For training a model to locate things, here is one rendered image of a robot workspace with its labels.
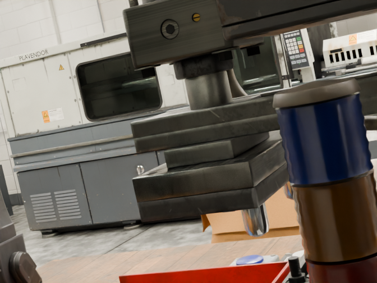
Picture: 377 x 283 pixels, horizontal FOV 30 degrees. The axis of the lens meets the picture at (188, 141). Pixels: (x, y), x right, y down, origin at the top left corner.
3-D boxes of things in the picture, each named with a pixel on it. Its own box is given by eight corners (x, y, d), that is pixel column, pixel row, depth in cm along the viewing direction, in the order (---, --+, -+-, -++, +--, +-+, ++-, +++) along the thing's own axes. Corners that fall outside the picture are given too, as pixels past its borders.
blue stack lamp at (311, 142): (300, 170, 34) (286, 103, 34) (379, 159, 33) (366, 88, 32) (279, 188, 31) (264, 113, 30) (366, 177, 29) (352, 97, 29)
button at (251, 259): (243, 267, 104) (240, 254, 103) (269, 265, 102) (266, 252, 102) (234, 277, 100) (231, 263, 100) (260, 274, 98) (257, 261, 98)
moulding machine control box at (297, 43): (286, 72, 504) (275, 18, 501) (295, 69, 524) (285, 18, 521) (311, 67, 496) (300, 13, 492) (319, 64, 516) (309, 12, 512)
